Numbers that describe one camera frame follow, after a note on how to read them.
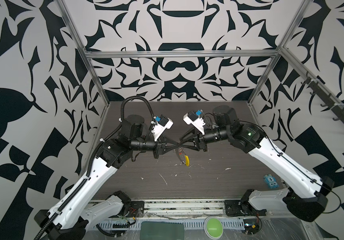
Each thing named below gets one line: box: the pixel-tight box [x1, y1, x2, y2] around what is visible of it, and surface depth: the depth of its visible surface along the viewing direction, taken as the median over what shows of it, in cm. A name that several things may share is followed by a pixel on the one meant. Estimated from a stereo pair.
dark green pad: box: [140, 221, 185, 240], surface depth 70 cm
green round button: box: [204, 216, 224, 240], surface depth 70 cm
